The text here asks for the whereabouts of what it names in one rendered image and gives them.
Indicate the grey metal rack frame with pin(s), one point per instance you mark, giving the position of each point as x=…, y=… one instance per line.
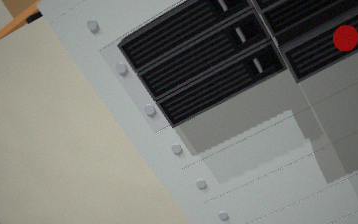
x=278, y=153

